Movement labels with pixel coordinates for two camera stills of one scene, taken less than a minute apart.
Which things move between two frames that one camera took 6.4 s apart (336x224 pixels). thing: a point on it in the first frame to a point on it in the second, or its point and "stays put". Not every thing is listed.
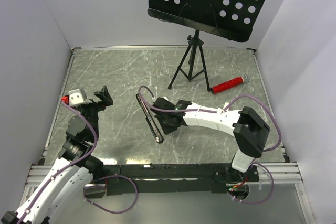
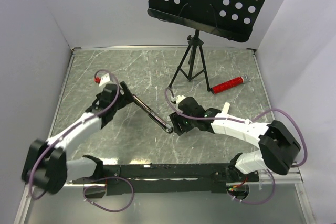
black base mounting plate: (184, 179) stays put
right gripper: (167, 130) to (176, 119)
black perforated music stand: (226, 3) stays put
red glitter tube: (230, 83) stays put
